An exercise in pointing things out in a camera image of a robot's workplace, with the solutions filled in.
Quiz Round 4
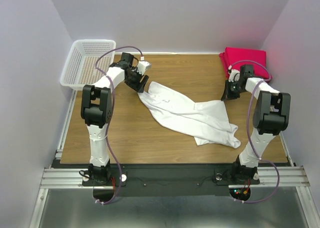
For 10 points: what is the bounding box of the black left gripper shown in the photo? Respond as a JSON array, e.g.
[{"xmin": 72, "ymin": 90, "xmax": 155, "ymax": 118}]
[{"xmin": 124, "ymin": 66, "xmax": 149, "ymax": 93}]

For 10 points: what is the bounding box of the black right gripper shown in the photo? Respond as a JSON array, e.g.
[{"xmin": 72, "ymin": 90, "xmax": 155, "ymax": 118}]
[{"xmin": 220, "ymin": 79, "xmax": 246, "ymax": 100}]

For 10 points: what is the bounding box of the white t-shirt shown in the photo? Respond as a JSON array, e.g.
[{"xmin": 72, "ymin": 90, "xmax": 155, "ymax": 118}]
[{"xmin": 138, "ymin": 81, "xmax": 241, "ymax": 148}]

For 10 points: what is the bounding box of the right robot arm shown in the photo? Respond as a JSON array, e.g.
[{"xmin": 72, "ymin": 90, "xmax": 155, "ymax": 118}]
[{"xmin": 221, "ymin": 64, "xmax": 291, "ymax": 183}]

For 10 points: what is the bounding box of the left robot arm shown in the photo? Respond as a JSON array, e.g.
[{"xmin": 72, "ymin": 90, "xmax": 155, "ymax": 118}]
[{"xmin": 79, "ymin": 53, "xmax": 152, "ymax": 185}]

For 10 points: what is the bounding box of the folded red t-shirt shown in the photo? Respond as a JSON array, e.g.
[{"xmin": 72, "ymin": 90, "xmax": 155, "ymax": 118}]
[{"xmin": 219, "ymin": 47, "xmax": 272, "ymax": 81}]

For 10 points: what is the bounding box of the white plastic basket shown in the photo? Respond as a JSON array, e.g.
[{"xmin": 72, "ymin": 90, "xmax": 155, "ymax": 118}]
[{"xmin": 60, "ymin": 39, "xmax": 116, "ymax": 91}]

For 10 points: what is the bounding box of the circuit board with leds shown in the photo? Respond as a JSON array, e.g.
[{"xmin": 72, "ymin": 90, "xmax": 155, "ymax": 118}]
[{"xmin": 233, "ymin": 188, "xmax": 251, "ymax": 197}]

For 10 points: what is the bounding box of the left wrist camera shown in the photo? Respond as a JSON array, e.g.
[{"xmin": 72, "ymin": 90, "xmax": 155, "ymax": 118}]
[{"xmin": 136, "ymin": 61, "xmax": 152, "ymax": 75}]

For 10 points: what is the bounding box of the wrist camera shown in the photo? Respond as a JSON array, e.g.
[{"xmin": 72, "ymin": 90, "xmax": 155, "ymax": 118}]
[
  {"xmin": 228, "ymin": 66, "xmax": 240, "ymax": 83},
  {"xmin": 136, "ymin": 61, "xmax": 152, "ymax": 75}
]

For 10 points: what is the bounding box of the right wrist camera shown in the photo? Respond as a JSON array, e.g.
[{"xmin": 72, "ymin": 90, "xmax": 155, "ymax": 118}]
[{"xmin": 228, "ymin": 66, "xmax": 240, "ymax": 83}]

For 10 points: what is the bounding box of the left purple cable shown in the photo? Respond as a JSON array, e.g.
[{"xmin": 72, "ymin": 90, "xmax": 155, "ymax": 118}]
[{"xmin": 94, "ymin": 46, "xmax": 145, "ymax": 205}]

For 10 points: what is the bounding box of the purple cable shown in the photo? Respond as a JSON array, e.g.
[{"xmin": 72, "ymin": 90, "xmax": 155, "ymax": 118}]
[
  {"xmin": 227, "ymin": 60, "xmax": 281, "ymax": 204},
  {"xmin": 94, "ymin": 46, "xmax": 145, "ymax": 205}
]

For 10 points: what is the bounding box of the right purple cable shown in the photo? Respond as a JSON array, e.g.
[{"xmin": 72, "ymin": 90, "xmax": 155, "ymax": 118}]
[{"xmin": 227, "ymin": 60, "xmax": 281, "ymax": 204}]

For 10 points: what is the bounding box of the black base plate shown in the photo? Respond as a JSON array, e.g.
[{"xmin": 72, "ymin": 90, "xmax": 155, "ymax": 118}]
[{"xmin": 51, "ymin": 163, "xmax": 261, "ymax": 203}]

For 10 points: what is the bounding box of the aluminium rail frame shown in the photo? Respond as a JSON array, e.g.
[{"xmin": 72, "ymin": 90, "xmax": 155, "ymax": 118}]
[{"xmin": 30, "ymin": 91, "xmax": 320, "ymax": 227}]

